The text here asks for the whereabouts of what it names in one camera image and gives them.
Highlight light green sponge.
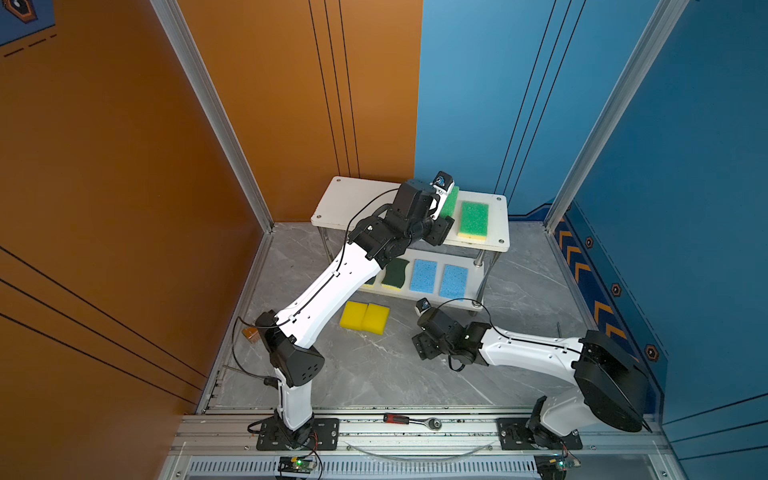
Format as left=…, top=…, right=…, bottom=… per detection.
left=439, top=184, right=460, bottom=218
left=457, top=201, right=489, bottom=242

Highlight blue cellulose sponge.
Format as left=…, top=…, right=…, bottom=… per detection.
left=410, top=259, right=437, bottom=294
left=439, top=265, right=469, bottom=301

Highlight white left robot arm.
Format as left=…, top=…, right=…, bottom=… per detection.
left=255, top=171, right=455, bottom=433

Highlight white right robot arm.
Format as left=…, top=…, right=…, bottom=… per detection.
left=412, top=299, right=649, bottom=449

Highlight white two-tier shelf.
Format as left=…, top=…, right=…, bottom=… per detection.
left=311, top=176, right=510, bottom=312

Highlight yellow foam sponge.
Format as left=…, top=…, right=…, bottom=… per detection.
left=340, top=301, right=368, bottom=331
left=361, top=304, right=390, bottom=335

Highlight right circuit board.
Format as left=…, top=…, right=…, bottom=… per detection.
left=534, top=456, right=581, bottom=480

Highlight amber small bottle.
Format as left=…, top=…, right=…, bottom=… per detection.
left=242, top=327, right=261, bottom=344

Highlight left green circuit board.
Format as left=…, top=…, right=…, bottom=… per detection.
left=277, top=456, right=319, bottom=478

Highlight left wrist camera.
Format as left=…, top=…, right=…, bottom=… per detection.
left=431, top=171, right=455, bottom=211

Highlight red handled ratchet tool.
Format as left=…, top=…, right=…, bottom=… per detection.
left=383, top=413, right=442, bottom=431

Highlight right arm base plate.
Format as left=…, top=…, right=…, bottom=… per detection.
left=496, top=418, right=583, bottom=450

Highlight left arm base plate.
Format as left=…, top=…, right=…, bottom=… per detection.
left=249, top=414, right=340, bottom=452

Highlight aluminium front rail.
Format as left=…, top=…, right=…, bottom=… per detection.
left=158, top=407, right=686, bottom=479

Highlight aluminium left corner post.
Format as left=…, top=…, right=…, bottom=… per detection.
left=150, top=0, right=274, bottom=234

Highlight aluminium corner post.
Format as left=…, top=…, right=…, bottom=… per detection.
left=543, top=0, right=689, bottom=234
left=150, top=0, right=274, bottom=234

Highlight aluminium right corner post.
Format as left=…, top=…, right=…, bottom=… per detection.
left=543, top=0, right=689, bottom=234

